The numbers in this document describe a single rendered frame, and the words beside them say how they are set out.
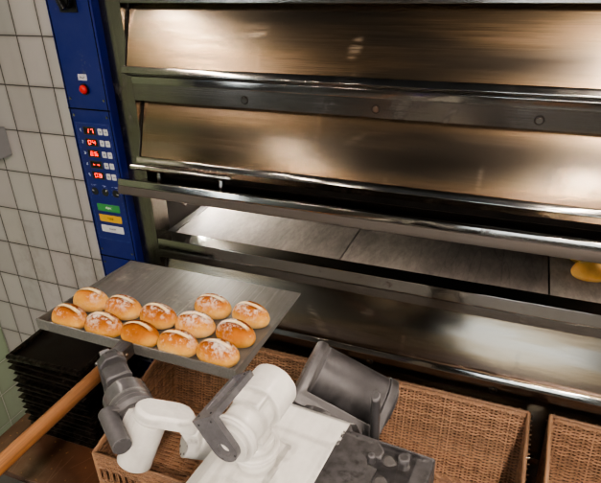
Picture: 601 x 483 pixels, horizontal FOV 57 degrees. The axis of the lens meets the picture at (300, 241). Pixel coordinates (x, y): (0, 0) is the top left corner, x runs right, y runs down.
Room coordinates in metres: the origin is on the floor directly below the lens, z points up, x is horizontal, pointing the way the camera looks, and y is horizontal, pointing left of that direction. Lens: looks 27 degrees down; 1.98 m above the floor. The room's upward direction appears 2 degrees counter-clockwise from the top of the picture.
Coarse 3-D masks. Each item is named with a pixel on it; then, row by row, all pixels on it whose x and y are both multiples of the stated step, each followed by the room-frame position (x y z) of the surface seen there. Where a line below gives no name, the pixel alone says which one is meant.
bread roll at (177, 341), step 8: (160, 336) 1.00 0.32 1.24; (168, 336) 0.99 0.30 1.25; (176, 336) 0.98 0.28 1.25; (184, 336) 0.98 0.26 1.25; (192, 336) 0.99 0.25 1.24; (160, 344) 0.98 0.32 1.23; (168, 344) 0.97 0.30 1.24; (176, 344) 0.97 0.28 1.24; (184, 344) 0.97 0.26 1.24; (192, 344) 0.98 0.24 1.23; (168, 352) 0.97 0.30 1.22; (176, 352) 0.96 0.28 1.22; (184, 352) 0.96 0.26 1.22; (192, 352) 0.97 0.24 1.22
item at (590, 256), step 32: (128, 192) 1.46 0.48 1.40; (160, 192) 1.42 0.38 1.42; (256, 192) 1.46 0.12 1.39; (288, 192) 1.48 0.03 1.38; (352, 224) 1.21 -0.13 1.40; (384, 224) 1.18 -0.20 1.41; (480, 224) 1.20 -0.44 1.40; (512, 224) 1.21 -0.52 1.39; (544, 224) 1.22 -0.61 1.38; (576, 256) 1.02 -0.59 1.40
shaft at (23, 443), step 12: (96, 372) 0.90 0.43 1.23; (84, 384) 0.86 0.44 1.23; (96, 384) 0.88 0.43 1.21; (72, 396) 0.83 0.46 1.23; (84, 396) 0.85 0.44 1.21; (60, 408) 0.80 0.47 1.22; (36, 420) 0.77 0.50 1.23; (48, 420) 0.77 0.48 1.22; (24, 432) 0.74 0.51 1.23; (36, 432) 0.74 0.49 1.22; (12, 444) 0.71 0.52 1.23; (24, 444) 0.71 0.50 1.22; (0, 456) 0.68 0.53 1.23; (12, 456) 0.69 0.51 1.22; (0, 468) 0.66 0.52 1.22
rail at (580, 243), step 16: (176, 192) 1.40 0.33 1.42; (192, 192) 1.39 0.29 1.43; (208, 192) 1.37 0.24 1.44; (224, 192) 1.36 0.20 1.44; (288, 208) 1.28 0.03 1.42; (304, 208) 1.26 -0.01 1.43; (320, 208) 1.25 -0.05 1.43; (336, 208) 1.23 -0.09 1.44; (352, 208) 1.23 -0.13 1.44; (416, 224) 1.15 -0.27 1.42; (432, 224) 1.14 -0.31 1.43; (448, 224) 1.13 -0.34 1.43; (464, 224) 1.12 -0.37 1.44; (528, 240) 1.06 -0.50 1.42; (544, 240) 1.05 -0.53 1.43; (560, 240) 1.04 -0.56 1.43; (576, 240) 1.03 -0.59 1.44
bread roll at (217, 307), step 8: (200, 296) 1.15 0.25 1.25; (208, 296) 1.14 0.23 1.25; (216, 296) 1.14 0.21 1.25; (200, 304) 1.13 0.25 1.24; (208, 304) 1.12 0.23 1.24; (216, 304) 1.12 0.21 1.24; (224, 304) 1.12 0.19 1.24; (208, 312) 1.11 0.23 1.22; (216, 312) 1.11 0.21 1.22; (224, 312) 1.11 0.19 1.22
